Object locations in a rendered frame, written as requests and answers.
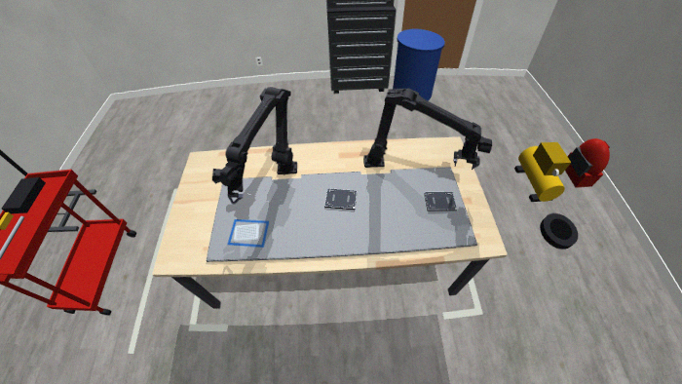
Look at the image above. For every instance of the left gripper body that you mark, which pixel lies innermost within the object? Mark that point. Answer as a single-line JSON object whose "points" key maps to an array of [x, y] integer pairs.
{"points": [[470, 156]]}

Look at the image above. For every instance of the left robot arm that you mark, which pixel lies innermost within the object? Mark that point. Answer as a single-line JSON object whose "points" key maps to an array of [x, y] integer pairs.
{"points": [[404, 97]]}

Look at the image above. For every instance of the white well plate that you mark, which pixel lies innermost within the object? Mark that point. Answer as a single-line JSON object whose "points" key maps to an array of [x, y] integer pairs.
{"points": [[244, 233]]}

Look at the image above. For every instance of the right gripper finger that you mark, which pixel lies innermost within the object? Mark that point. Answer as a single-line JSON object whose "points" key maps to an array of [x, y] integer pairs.
{"points": [[238, 198]]}

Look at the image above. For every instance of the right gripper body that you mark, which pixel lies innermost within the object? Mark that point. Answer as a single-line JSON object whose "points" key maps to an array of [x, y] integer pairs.
{"points": [[239, 187]]}

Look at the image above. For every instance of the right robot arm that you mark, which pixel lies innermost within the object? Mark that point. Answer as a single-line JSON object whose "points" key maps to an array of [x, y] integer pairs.
{"points": [[236, 156]]}

